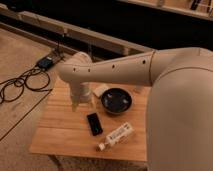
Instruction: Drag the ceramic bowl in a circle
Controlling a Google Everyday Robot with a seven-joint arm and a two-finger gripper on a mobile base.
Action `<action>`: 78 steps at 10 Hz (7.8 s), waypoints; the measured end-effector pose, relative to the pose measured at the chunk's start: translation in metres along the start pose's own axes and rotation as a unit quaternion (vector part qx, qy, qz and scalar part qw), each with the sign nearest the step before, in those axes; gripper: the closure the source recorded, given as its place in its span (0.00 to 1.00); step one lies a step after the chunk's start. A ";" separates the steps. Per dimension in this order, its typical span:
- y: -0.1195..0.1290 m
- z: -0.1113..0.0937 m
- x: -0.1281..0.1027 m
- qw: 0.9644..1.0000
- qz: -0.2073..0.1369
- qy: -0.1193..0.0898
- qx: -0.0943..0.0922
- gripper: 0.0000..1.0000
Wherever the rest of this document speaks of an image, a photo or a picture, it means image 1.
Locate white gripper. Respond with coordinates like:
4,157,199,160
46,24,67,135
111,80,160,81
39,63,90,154
69,83,92,111

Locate dark ceramic bowl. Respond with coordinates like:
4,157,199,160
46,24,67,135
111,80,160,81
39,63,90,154
101,88,132,115

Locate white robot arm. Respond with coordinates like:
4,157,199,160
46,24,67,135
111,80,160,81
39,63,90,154
58,47,213,171

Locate white sponge block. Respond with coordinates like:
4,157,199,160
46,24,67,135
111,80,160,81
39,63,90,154
93,84,109,98

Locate black phone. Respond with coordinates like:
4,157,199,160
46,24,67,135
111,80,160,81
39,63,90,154
87,113,103,136

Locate wooden table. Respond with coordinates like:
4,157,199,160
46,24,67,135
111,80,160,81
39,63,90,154
30,80,149,163

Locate black power adapter box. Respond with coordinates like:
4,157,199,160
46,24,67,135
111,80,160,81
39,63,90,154
36,56,54,70

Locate white plastic bottle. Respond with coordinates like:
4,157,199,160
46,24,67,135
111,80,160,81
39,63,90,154
97,122,134,151

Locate black coiled floor cable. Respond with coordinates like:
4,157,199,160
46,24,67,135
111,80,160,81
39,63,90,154
0,65,52,105

